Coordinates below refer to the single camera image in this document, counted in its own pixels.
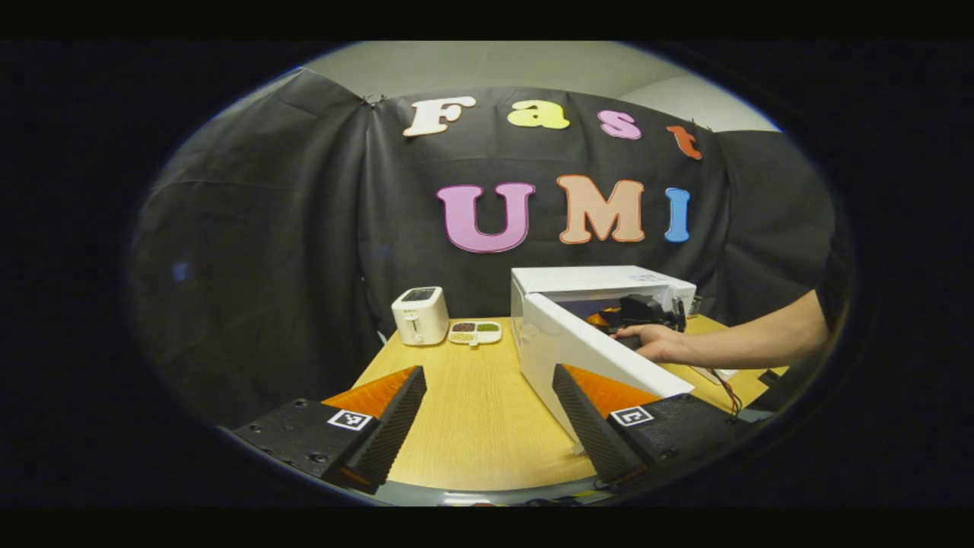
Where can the black backdrop cloth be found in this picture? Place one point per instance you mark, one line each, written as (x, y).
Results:
(266, 266)

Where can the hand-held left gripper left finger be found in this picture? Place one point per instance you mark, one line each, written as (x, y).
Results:
(396, 426)

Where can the white toaster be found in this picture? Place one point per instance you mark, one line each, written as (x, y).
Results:
(420, 320)

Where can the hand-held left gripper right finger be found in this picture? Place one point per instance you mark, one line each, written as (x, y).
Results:
(586, 426)

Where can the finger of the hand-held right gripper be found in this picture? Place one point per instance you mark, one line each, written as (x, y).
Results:
(599, 319)

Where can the white divided snack dish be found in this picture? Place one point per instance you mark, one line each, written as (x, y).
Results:
(475, 332)

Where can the white microwave oven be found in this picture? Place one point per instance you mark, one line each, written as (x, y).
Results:
(593, 278)

